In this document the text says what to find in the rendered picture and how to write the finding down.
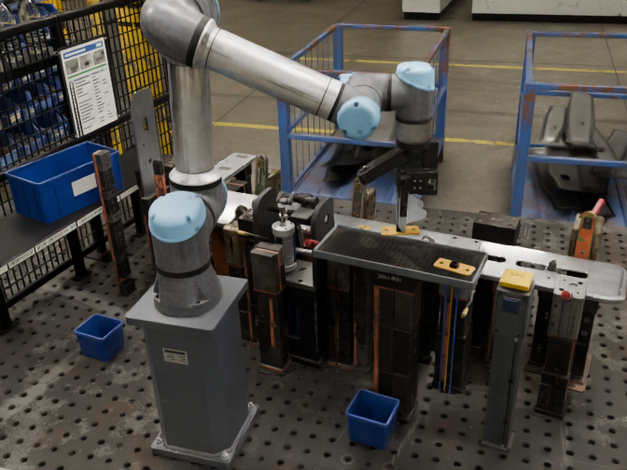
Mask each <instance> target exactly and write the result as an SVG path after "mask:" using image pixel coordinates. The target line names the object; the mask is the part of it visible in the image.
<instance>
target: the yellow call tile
mask: <svg viewBox="0 0 627 470"><path fill-rule="evenodd" d="M533 278H534V273H532V272H526V271H521V270H513V269H508V268H505V270H504V273H503V275H502V277H501V279H500V282H499V285H501V286H506V287H510V288H515V289H519V290H523V291H528V290H529V288H530V285H531V282H532V280H533Z"/></svg>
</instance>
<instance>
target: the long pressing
mask: <svg viewBox="0 0 627 470"><path fill-rule="evenodd" d="M257 197H258V196H256V195H251V194H245V193H240V192H235V191H229V190H228V200H227V205H226V209H225V211H224V213H223V214H222V215H221V216H220V217H219V219H218V221H217V222H216V225H215V227H219V228H224V226H225V225H227V224H228V223H229V222H230V221H231V220H232V219H233V218H234V217H235V214H234V210H235V208H236V207H237V206H238V205H239V204H243V205H245V206H246V207H247V208H248V209H249V208H251V203H252V200H253V199H256V198H257ZM300 206H301V204H299V203H296V202H294V203H293V204H292V205H286V209H291V210H297V209H298V208H299V207H300ZM334 221H335V226H336V225H337V224H338V225H343V226H348V227H353V228H357V227H358V226H359V225H365V226H370V227H371V229H370V230H372V231H378V232H381V227H395V226H396V225H394V224H388V223H384V222H378V221H373V220H368V219H362V218H357V217H351V216H347V215H341V214H334ZM301 228H302V233H305V234H310V235H311V226H305V225H301ZM419 230H420V234H419V235H398V236H402V237H408V238H413V239H417V240H421V239H422V238H423V237H424V236H425V235H429V236H432V237H433V238H434V239H435V240H436V242H437V243H442V244H446V243H447V242H448V240H449V239H450V238H451V237H452V236H455V235H450V234H445V233H439V232H435V231H429V230H424V229H419ZM455 237H460V236H455ZM460 238H466V237H460ZM466 239H470V238H466ZM471 240H476V239H471ZM476 241H480V242H481V251H483V252H487V253H488V256H495V257H501V258H505V259H506V261H505V262H504V263H499V262H494V261H490V260H487V262H486V264H485V266H484V268H483V270H482V272H481V275H480V277H479V278H481V279H485V280H490V281H494V282H499V281H500V279H501V277H502V275H503V273H504V270H505V268H508V269H513V270H521V271H526V272H532V273H534V278H533V280H534V281H536V282H535V289H536V290H540V291H545V292H550V293H553V291H554V288H555V285H556V282H557V279H558V277H559V276H566V277H571V278H576V279H581V280H585V281H587V282H588V287H587V291H586V295H585V299H586V300H590V301H595V302H600V303H605V304H610V305H615V304H620V303H622V302H623V301H624V300H625V297H626V290H627V270H626V269H624V268H623V267H621V266H618V265H614V264H609V263H604V262H599V261H593V260H589V259H583V258H578V257H572V256H563V255H558V254H553V253H548V252H542V251H538V250H532V249H527V248H521V247H517V246H511V245H506V244H501V243H496V242H487V241H481V240H476ZM552 260H556V261H555V262H556V263H557V267H556V271H550V270H546V268H548V267H549V263H550V261H552ZM517 262H525V263H530V264H536V265H540V266H544V267H545V270H534V269H529V268H524V267H519V266H517V265H516V264H517ZM557 270H558V271H559V270H570V271H574V272H579V273H584V274H586V275H587V278H586V279H582V278H578V277H572V276H567V275H563V274H559V273H557ZM548 278H549V279H548Z"/></svg>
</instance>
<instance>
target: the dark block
mask: <svg viewBox="0 0 627 470"><path fill-rule="evenodd" d="M237 219H238V229H239V230H241V231H245V232H248V233H251V234H254V225H253V208H249V209H248V210H247V211H246V212H244V213H243V214H242V215H241V216H239V217H238V218H237ZM239 237H240V239H242V247H243V258H244V277H245V279H247V281H248V288H247V289H246V297H247V300H248V303H247V307H248V317H249V327H250V337H251V340H250V341H249V343H250V345H251V346H255V347H258V348H259V342H258V319H259V318H258V297H257V291H255V290H253V287H254V282H253V271H252V260H251V251H252V250H253V247H254V246H255V237H253V236H249V235H248V236H246V235H241V234H239Z"/></svg>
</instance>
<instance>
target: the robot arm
mask: <svg viewBox="0 0 627 470"><path fill-rule="evenodd" d="M219 16H220V7H219V3H218V1H217V0H146V1H145V2H144V4H143V6H142V9H141V13H140V26H141V30H142V33H143V35H144V37H145V39H146V41H147V42H148V44H149V45H150V46H151V47H152V48H154V49H155V50H156V51H158V52H159V54H160V55H161V56H162V57H163V58H164V59H165V60H166V61H167V68H168V80H169V92H170V103H171V115H172V126H173V138H174V161H175V167H174V168H173V169H172V170H171V172H170V174H169V179H170V190H171V193H168V194H166V195H165V197H159V198H158V199H156V200H155V201H154V202H153V203H152V205H151V206H150V208H149V212H148V226H149V230H150V232H151V238H152V243H153V249H154V255H155V260H156V266H157V276H156V281H155V285H154V289H153V299H154V305H155V307H156V309H157V310H158V311H160V312H162V313H164V314H166V315H170V316H175V317H188V316H194V315H198V314H201V313H204V312H207V311H209V310H211V309H212V308H214V307H215V306H216V305H217V304H218V303H219V302H220V300H221V298H222V296H223V293H222V285H221V282H220V281H219V279H218V277H217V275H216V272H215V270H214V268H213V266H212V264H211V258H210V250H209V242H208V240H209V236H210V234H211V232H212V230H213V229H214V227H215V225H216V222H217V221H218V219H219V217H220V216H221V215H222V214H223V213H224V211H225V209H226V205H227V200H228V190H227V187H226V185H225V183H224V181H223V180H222V173H221V171H220V169H218V168H217V166H216V165H215V159H214V141H213V122H212V104H211V86H210V70H212V71H214V72H217V73H219V74H221V75H223V76H226V77H229V78H231V79H233V80H235V81H238V82H240V83H242V84H245V85H246V86H248V87H251V88H253V89H255V90H259V91H261V92H263V93H266V94H268V95H270V96H272V97H274V98H276V99H279V100H281V101H283V102H285V103H288V104H291V105H294V106H296V107H297V108H300V109H302V110H304V111H307V112H309V113H311V114H313V115H316V116H318V117H320V118H323V119H325V120H328V121H330V122H332V123H335V124H337V125H339V128H340V130H341V132H342V133H343V134H344V135H345V136H347V137H349V138H351V139H355V140H362V139H365V138H368V137H370V136H371V135H372V134H373V133H374V132H375V131H376V129H377V127H378V125H379V123H380V120H381V115H382V113H381V112H391V111H396V127H395V137H396V146H397V147H396V148H394V149H392V150H390V151H389V152H387V153H385V154H384V155H382V156H380V157H378V158H377V159H375V160H373V161H372V162H370V163H367V164H365V165H363V166H362V167H361V168H359V169H358V174H357V177H358V179H359V180H360V182H361V183H362V185H366V184H368V183H370V182H372V181H374V180H375V179H377V178H378V177H380V176H382V175H384V174H385V173H388V172H390V171H392V170H393V169H395V168H396V186H397V221H398V226H399V228H400V230H401V231H402V232H405V230H406V224H408V223H410V222H414V221H417V220H421V219H424V218H425V217H426V210H424V209H423V207H424V202H423V201H422V200H418V199H416V198H415V197H414V194H418V195H426V196H427V195H437V190H438V175H439V173H438V170H437V167H438V152H439V142H438V141H437V137H436V136H435V137H431V136H432V116H433V101H434V90H435V70H434V68H433V67H432V65H430V64H429V63H426V62H403V63H401V64H399V65H398V67H397V70H396V73H395V74H359V73H352V74H341V75H339V76H338V78H337V79H335V78H332V77H330V76H327V75H324V74H322V73H320V72H318V71H315V70H314V69H312V68H309V67H307V66H305V65H303V64H300V63H298V62H295V61H292V60H290V59H288V58H286V57H284V56H282V55H280V54H277V53H275V52H273V51H270V50H268V49H266V48H263V47H261V46H259V45H257V44H254V43H252V42H250V41H247V40H245V39H243V38H241V37H239V36H237V35H233V34H231V33H229V32H227V31H224V30H222V29H220V28H218V27H217V24H218V22H219ZM433 179H436V189H435V190H428V189H434V185H433Z"/></svg>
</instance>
